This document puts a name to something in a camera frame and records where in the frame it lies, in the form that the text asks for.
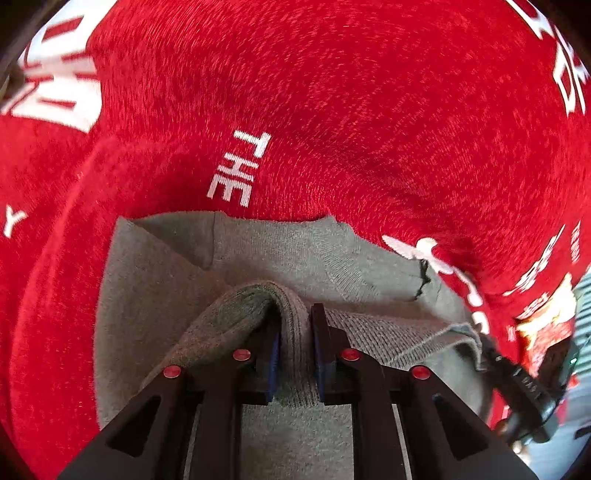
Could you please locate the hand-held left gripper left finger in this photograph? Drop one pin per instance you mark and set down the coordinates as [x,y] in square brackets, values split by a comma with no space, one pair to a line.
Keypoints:
[273,364]

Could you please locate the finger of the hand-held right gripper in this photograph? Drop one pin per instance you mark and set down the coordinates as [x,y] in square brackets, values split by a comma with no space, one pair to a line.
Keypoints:
[490,351]

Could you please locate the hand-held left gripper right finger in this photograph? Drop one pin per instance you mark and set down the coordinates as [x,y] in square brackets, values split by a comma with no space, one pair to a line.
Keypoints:
[322,369]

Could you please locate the grey knit sweater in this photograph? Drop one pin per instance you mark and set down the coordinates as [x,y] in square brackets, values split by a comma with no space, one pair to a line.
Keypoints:
[277,277]

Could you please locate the red gold patterned cushion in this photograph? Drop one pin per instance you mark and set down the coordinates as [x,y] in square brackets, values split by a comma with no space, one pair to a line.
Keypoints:
[545,323]

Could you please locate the green white striped cloth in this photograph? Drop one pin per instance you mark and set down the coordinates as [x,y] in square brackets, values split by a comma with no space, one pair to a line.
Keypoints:
[582,314]

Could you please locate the red printed blanket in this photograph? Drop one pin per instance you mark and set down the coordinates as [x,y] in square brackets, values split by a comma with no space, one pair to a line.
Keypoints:
[300,115]

